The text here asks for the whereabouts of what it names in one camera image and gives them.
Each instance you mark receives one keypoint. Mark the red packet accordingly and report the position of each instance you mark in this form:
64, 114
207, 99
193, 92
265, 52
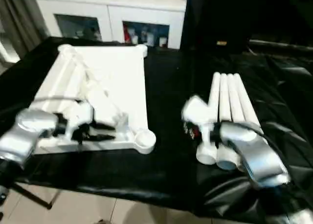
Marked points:
127, 33

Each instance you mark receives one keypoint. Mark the white plastic table top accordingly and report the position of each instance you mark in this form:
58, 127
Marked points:
117, 82

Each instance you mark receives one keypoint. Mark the black speaker box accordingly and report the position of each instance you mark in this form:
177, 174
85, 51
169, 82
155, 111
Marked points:
215, 13

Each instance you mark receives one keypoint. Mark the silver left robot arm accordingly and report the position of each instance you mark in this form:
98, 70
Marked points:
27, 128

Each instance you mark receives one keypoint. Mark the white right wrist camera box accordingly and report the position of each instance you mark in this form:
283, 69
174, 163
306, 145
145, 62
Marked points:
195, 109

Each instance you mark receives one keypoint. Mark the white mug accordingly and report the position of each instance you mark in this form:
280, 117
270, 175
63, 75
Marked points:
163, 41

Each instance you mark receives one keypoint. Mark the black metal stand leg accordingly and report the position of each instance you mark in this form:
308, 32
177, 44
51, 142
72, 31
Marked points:
34, 195

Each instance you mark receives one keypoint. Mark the black television edge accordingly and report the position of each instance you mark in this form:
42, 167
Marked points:
281, 45

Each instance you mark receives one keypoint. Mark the white plastic table leg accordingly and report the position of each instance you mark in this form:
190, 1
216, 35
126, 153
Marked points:
225, 99
244, 99
233, 99
214, 94

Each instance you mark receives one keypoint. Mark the black plastic mat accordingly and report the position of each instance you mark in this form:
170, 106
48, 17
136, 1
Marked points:
171, 87

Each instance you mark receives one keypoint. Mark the white glass-door cabinet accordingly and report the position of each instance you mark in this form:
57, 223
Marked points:
110, 13

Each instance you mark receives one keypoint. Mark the grey curtain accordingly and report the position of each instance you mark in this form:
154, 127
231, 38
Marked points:
22, 21

